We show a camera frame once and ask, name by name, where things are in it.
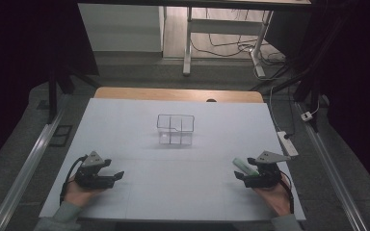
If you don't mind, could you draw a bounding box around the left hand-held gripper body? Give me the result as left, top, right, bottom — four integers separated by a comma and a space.
74, 150, 116, 191

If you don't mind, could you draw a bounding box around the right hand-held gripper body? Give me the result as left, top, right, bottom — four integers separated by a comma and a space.
243, 150, 292, 189

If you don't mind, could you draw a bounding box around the light green tube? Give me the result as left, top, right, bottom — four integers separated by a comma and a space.
232, 157, 260, 177

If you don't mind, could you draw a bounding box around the person's left hand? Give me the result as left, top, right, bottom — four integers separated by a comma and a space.
63, 175, 106, 208

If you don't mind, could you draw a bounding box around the person's right hand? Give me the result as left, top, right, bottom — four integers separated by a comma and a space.
252, 173, 293, 218

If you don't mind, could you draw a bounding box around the white power strip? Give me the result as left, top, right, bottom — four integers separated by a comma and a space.
276, 130, 300, 158

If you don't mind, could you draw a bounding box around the white table mat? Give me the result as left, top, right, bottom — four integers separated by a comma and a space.
39, 97, 306, 223

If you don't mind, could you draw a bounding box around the clear divided plastic box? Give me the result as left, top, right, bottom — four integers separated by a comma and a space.
156, 114, 196, 146

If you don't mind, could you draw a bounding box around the wooden table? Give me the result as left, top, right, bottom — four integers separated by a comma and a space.
93, 86, 265, 104

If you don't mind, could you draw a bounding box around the black metal stand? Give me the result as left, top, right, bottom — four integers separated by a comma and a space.
45, 61, 101, 125
250, 47, 327, 133

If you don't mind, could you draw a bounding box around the dark curtain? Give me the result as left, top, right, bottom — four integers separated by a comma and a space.
0, 0, 100, 176
297, 0, 370, 200

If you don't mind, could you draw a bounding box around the white cabinet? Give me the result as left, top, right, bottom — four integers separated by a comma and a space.
77, 3, 166, 53

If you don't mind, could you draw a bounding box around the red and black gripper cable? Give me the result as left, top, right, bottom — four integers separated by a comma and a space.
279, 173, 296, 215

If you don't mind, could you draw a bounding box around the black floor frame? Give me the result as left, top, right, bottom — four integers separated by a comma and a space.
48, 124, 74, 148

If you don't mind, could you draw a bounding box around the white power cable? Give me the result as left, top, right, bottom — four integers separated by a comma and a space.
268, 84, 283, 133

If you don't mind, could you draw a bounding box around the aluminium rail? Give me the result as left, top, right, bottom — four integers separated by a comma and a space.
294, 101, 370, 231
0, 94, 72, 231

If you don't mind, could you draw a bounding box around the tangle of floor cables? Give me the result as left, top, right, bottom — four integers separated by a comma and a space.
191, 9, 287, 81

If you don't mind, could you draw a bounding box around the white desk frame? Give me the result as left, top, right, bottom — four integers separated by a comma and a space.
182, 5, 275, 79

